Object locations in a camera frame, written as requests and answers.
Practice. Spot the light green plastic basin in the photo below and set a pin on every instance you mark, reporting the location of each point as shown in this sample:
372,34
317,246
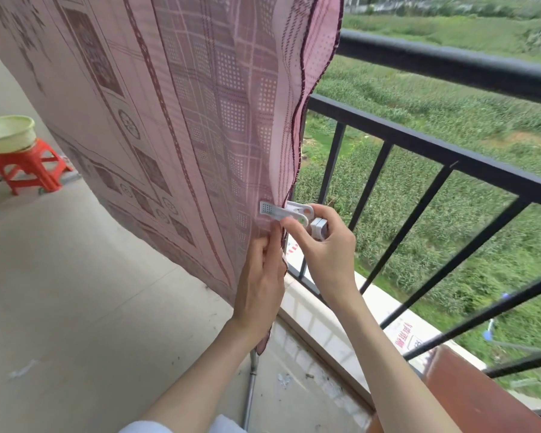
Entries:
7,132

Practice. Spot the person's left forearm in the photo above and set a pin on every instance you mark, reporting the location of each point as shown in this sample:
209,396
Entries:
203,378

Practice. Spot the person's left thumb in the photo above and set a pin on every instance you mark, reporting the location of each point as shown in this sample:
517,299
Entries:
277,247

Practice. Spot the grey metal pole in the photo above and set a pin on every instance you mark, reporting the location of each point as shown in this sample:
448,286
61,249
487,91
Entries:
249,396

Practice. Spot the black metal balcony railing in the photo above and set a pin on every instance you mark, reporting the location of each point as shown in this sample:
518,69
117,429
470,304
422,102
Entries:
433,63

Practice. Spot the person's right thumb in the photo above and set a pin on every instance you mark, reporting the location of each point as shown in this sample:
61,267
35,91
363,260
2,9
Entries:
296,234

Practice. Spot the red-brown tiled ledge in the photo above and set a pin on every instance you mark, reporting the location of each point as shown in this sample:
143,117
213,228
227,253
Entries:
478,396

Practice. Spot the grey street lamp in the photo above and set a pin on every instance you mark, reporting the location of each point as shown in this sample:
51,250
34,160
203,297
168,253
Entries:
490,328

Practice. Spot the white shirt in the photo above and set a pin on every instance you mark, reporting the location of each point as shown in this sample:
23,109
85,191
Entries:
225,426

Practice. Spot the pink patterned bed sheet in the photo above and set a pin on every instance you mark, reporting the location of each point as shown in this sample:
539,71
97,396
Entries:
185,108

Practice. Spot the white plastic clothes peg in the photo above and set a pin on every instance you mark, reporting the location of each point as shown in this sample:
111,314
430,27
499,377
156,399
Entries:
277,210

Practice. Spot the person's right hand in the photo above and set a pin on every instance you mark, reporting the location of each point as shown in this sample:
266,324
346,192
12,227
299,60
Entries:
331,257

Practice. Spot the person's right forearm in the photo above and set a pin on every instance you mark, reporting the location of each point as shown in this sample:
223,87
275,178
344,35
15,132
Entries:
387,365

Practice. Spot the white red warning sticker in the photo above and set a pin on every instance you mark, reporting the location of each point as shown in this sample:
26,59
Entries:
294,251
403,339

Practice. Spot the person's left hand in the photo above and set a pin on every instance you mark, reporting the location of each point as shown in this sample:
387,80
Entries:
257,288

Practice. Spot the red plastic stool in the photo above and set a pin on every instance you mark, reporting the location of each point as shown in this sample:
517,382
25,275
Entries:
27,164

